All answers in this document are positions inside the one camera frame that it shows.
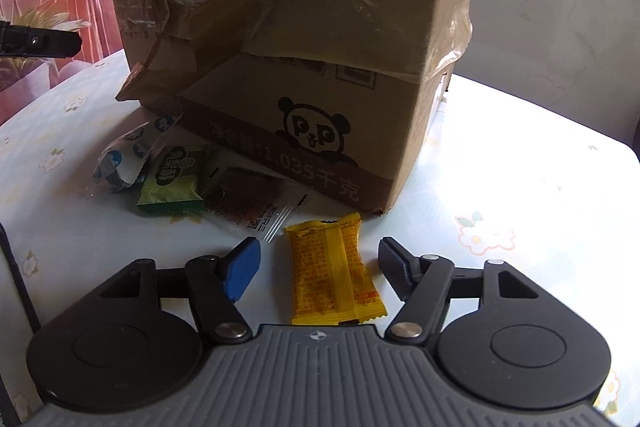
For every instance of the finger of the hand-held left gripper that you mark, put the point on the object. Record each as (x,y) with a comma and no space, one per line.
(45,41)

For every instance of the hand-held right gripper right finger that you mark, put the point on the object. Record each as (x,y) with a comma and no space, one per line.
(396,268)

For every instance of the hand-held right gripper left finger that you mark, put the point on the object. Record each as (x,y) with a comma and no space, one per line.
(242,268)

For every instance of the small yellow snack packet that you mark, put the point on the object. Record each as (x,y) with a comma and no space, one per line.
(325,272)

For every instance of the brown cardboard box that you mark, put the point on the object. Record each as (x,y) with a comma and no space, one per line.
(300,32)

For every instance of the thin-leaved grass plant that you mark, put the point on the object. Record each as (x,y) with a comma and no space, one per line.
(50,19)

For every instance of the clear brown snack packet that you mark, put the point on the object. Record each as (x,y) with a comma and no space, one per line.
(240,198)

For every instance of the small green snack packet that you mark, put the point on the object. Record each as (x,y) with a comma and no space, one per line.
(172,188)

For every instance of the white blue-dotted snack packet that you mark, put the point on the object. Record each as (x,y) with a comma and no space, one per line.
(120,157)

